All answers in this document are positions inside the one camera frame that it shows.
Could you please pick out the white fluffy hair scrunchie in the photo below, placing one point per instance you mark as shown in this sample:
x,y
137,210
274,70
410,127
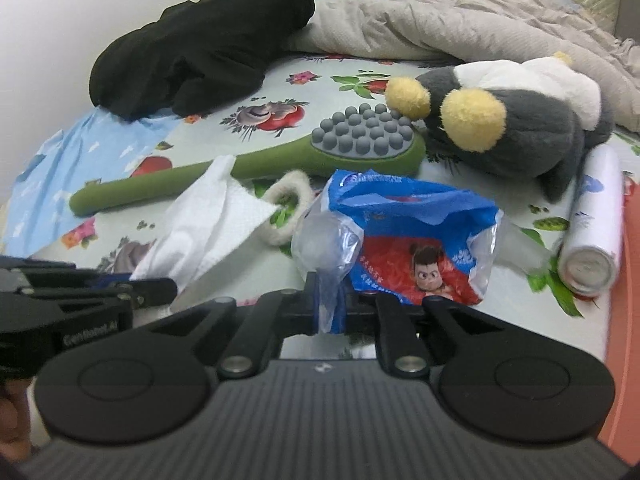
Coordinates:
x,y
292,195

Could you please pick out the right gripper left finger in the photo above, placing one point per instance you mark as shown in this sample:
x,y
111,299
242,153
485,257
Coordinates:
x,y
299,310

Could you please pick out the white spray can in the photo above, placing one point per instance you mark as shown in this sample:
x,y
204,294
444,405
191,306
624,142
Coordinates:
x,y
589,259

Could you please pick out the black clothing pile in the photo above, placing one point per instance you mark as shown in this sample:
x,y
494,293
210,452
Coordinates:
x,y
195,57

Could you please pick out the light blue bed sheet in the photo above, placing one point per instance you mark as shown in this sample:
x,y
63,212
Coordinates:
x,y
100,147

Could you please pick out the grey quilt blanket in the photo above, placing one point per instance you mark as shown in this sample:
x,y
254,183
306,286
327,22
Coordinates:
x,y
478,30

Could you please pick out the left hand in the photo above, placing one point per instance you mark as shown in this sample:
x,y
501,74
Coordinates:
x,y
15,420

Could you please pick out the white tissue paper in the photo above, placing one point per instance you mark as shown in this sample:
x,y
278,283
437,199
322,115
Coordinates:
x,y
207,222

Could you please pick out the blue red plastic snack bag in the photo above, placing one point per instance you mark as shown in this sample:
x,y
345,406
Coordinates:
x,y
410,238

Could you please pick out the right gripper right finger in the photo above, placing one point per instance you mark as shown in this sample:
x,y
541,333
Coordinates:
x,y
356,311

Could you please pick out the grey penguin plush toy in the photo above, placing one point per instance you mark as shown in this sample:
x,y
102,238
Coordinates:
x,y
534,120

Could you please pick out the pink cardboard box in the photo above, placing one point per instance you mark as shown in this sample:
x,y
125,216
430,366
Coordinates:
x,y
621,429

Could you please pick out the green massage brush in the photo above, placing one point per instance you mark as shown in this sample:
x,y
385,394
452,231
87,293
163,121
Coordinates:
x,y
357,139

